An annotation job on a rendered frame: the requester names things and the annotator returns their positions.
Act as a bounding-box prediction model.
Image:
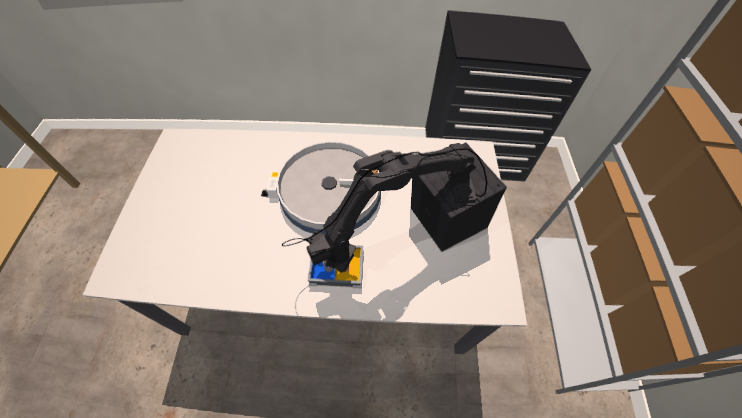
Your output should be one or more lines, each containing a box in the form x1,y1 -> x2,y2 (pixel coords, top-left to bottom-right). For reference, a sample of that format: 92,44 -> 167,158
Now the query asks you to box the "blue bin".
311,262 -> 335,279

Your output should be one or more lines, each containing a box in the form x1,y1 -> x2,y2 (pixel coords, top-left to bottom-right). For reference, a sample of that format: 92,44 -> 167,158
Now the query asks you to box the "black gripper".
326,243 -> 356,272

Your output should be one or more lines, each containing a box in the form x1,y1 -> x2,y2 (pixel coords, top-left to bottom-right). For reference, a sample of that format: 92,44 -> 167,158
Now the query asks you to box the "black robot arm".
307,143 -> 476,266

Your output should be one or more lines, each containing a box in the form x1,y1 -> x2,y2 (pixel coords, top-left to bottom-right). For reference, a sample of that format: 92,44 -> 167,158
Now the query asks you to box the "yellow bin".
335,248 -> 361,281

